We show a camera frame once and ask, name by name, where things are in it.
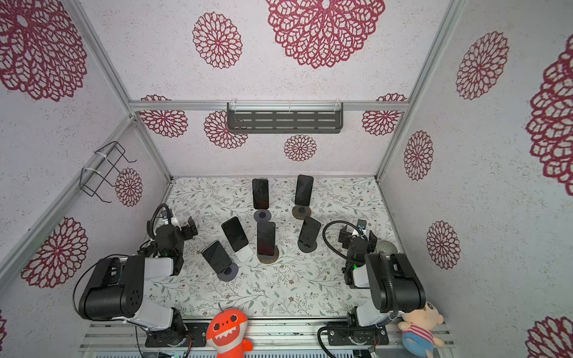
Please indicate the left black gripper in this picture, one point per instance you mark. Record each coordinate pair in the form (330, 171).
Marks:
(186, 228)

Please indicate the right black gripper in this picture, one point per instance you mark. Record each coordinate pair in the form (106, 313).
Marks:
(348, 240)

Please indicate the phone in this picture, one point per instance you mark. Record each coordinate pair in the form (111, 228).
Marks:
(235, 233)
(309, 231)
(303, 192)
(266, 238)
(260, 191)
(217, 257)

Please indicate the black stand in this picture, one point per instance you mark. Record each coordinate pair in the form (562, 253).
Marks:
(307, 248)

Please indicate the wooden round stand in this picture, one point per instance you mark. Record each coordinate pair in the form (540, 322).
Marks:
(269, 259)
(301, 212)

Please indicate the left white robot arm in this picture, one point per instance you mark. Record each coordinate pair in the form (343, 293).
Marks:
(115, 289)

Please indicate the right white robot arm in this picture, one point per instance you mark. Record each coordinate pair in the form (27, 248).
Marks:
(387, 278)

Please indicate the grey round stand front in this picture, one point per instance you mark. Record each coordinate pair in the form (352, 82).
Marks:
(229, 274)

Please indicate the grey round stand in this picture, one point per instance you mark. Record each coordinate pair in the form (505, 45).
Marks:
(262, 215)
(229, 274)

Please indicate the white phone stand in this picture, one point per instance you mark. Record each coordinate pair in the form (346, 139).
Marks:
(244, 254)

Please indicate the grey round stand back left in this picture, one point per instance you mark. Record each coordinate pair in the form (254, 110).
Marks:
(262, 215)

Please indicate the silver ribbed bowl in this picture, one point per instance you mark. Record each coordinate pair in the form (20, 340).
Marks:
(386, 247)

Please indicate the red shark plush toy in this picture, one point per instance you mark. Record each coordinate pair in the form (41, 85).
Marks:
(226, 332)

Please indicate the boy doll plush toy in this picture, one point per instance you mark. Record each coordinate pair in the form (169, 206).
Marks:
(416, 327)

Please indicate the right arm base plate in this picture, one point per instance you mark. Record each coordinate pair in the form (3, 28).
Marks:
(340, 334)

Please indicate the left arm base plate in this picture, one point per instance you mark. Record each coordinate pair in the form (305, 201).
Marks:
(189, 334)

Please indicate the black wire wall rack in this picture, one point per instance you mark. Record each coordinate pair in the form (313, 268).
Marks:
(92, 179)

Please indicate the grey wall shelf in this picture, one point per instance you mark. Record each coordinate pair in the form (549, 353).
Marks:
(252, 119)

